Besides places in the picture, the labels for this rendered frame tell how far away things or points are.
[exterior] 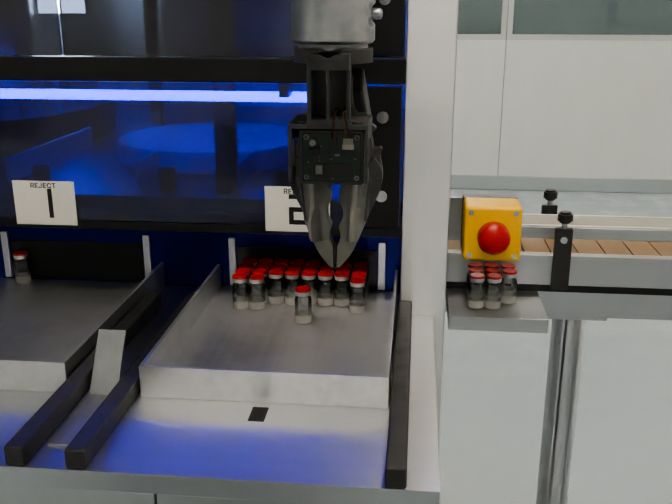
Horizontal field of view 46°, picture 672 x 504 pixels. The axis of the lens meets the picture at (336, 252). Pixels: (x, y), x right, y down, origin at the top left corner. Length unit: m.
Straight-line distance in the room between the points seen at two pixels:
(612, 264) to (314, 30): 0.64
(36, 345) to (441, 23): 0.62
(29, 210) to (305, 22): 0.56
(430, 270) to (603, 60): 4.75
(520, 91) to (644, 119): 0.85
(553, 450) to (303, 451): 0.66
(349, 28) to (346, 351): 0.41
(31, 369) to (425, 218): 0.50
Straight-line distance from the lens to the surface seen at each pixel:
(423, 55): 0.99
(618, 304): 1.21
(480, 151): 5.70
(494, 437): 2.56
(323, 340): 0.98
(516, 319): 1.08
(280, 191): 1.03
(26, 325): 1.10
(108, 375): 0.89
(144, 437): 0.81
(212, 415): 0.83
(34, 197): 1.14
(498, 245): 1.01
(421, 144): 1.01
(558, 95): 5.71
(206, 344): 0.98
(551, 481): 1.38
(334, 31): 0.70
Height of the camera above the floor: 1.28
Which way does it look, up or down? 18 degrees down
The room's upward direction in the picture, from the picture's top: straight up
